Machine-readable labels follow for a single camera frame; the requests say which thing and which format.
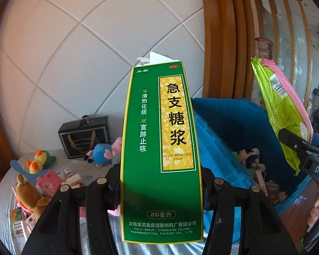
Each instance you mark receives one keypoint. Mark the black gift box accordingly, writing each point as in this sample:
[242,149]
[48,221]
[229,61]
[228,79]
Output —
[78,137]

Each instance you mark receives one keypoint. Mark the small plush toy in bin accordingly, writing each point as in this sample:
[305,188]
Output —
[250,160]

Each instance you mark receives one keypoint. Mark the blue pig plush toy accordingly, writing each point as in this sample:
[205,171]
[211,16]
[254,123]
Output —
[103,153]

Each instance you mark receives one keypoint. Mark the striped silver tablecloth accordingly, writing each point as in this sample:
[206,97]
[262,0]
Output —
[88,172]

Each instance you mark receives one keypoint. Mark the small medicine boxes pile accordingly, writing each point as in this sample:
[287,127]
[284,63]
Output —
[21,226]

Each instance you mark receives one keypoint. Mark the green medicine syrup box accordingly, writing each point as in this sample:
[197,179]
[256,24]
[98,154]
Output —
[161,182]

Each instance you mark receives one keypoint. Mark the yellow duck plush toy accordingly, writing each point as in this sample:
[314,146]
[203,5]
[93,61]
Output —
[42,161]

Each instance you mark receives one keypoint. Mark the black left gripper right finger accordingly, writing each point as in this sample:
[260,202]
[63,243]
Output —
[262,230]

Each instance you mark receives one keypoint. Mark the green pink snack bag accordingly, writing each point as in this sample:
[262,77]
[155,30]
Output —
[284,107]

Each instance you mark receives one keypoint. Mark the blue plastic storage bin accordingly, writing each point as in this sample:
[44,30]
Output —
[226,126]

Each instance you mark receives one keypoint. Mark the pink tissue pack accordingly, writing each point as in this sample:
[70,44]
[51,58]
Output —
[49,183]

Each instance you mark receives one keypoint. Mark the wooden door frame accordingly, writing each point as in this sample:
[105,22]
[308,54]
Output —
[229,48]

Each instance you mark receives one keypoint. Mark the blue plastic boomerang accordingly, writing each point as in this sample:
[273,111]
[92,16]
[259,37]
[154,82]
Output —
[32,178]

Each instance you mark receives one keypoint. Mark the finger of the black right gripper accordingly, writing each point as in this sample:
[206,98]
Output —
[307,154]

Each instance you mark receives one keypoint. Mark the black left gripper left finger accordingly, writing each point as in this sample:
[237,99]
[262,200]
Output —
[58,230]

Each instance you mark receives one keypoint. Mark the brown dog plush toy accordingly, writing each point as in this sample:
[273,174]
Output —
[30,197]

